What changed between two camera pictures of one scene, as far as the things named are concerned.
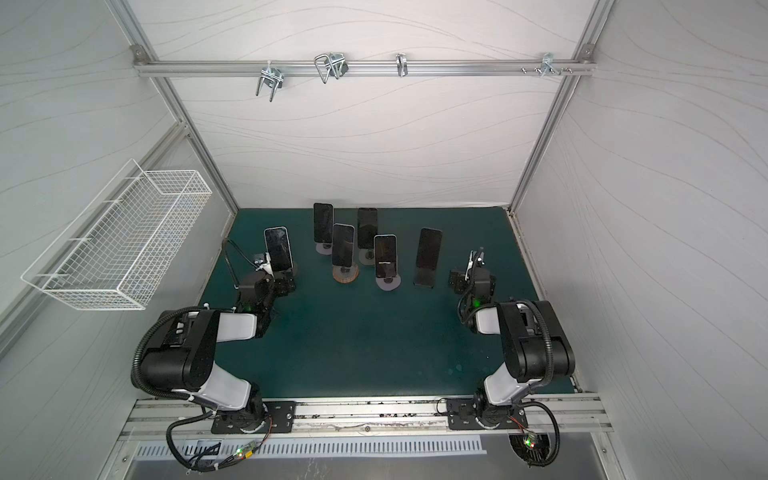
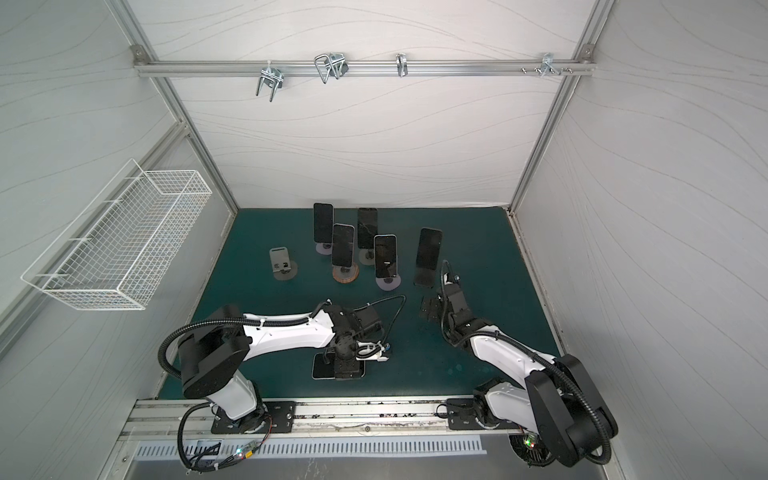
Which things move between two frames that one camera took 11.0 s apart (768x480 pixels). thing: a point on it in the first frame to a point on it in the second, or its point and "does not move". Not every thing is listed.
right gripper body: [459, 280] to [441, 303]
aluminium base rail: [161, 416] does not move
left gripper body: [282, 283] to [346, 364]
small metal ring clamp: [402, 64] does not move
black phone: [429, 247] does not move
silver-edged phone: [386, 255] does not move
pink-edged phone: [343, 245] does not move
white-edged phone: [279, 248] to [320, 369]
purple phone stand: [389, 283] does not move
